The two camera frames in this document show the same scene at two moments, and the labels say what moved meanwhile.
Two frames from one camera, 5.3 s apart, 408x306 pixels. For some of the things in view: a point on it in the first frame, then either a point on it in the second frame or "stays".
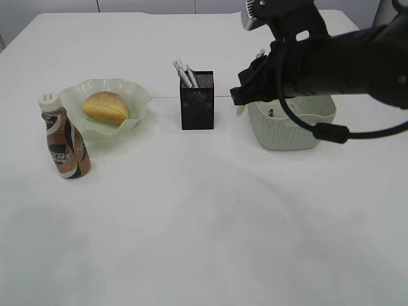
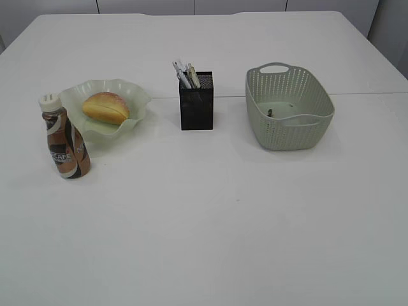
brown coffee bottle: [67, 146] stays
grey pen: [194, 83] → [185, 76]
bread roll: [106, 106] stays
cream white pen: [240, 109] → [194, 76]
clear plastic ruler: [176, 65] stays
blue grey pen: [183, 75] stays
